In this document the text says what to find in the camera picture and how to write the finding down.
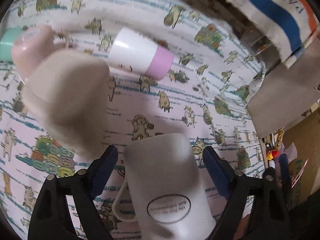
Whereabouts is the beige speckled square cup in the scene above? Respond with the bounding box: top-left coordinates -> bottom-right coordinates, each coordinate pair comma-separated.
22,49 -> 110,159

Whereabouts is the striped curtain cloth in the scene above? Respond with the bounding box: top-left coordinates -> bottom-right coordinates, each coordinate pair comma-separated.
170,0 -> 320,68

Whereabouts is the grey white handled mug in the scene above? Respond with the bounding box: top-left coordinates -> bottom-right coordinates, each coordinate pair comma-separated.
112,133 -> 216,239

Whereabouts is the mint green plastic cup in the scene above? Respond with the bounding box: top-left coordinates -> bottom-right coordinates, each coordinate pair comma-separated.
0,28 -> 23,62

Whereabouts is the pink white handled mug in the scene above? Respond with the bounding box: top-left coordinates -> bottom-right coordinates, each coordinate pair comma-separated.
11,24 -> 70,81

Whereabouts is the white cup pink base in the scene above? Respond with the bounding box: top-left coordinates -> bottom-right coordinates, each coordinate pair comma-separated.
107,28 -> 174,80

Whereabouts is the wooden side cabinet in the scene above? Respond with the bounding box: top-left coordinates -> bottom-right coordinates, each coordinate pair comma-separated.
247,37 -> 319,138

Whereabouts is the cat print bed sheet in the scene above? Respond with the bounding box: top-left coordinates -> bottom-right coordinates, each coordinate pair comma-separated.
1,0 -> 265,239

